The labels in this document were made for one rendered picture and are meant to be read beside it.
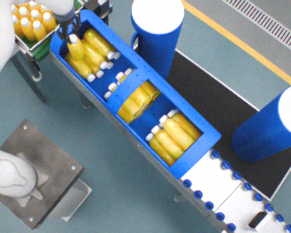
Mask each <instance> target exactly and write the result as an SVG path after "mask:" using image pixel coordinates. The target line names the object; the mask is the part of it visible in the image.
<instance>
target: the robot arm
mask: <svg viewBox="0 0 291 233"><path fill-rule="evenodd" d="M30 1H33V2H37V3H39V4H41V5H43V6H44V7H46V8H48V9H49V10H51V11H52V13H53V16H54V17H55V19H56V20H57V21H58V26H57V27H54V28H53V30H54V31H55V32H56V33H57V35H58V36H59V38H60V39H61V40H65V41H67V42H68V43H69V44H70V45H71V44H72V42H71V40H70V37H69V35H68V29H69V25H70V24H71V25H73V27H72V29H73V33H74V34H75V35H76V36H77V38H79V34H78V31H79V30H80V28H79V27H80V26H81V25H82V24H81V12H80V11H79V10H78V9H76V10H75V6H74V0H0V72H1V70H2V69H3V67H4V66H5V64H6V62H7V60H8V59H9V57H10V56H11V54H12V51H13V48H14V44H15V31H14V29H15V28H14V25H13V19H12V18H13V17H12V10H11V5H12V4H16V5H21V4H23V3H27V2H30ZM74 18H75V20H76V23H75V22H74ZM60 28H62V33H61V32H60ZM48 180H49V176H48V175H46V174H44V173H43V172H41V171H40V170H39V169H38V168H37V167H35V166H34V165H33V164H32V163H31V162H30V161H29V160H28V159H26V157H25V156H24V154H22V153H19V154H17V156H14V155H11V154H8V153H7V152H3V151H1V150H0V194H2V195H6V196H11V197H13V198H14V199H15V200H16V201H17V202H18V204H19V205H20V207H22V208H24V207H26V206H27V203H28V202H29V200H30V199H31V198H32V196H34V197H36V198H38V200H40V201H41V200H42V199H44V196H43V195H42V193H41V192H40V191H39V188H40V187H41V186H42V184H44V183H45V182H46V181H48Z"/></svg>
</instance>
